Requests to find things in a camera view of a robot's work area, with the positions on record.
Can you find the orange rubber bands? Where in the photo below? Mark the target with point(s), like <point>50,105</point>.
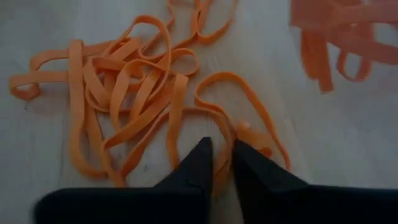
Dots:
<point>76,93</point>
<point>357,43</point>

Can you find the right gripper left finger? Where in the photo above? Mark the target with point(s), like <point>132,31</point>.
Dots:
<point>155,205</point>

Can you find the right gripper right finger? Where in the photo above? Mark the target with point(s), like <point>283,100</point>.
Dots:
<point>295,205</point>

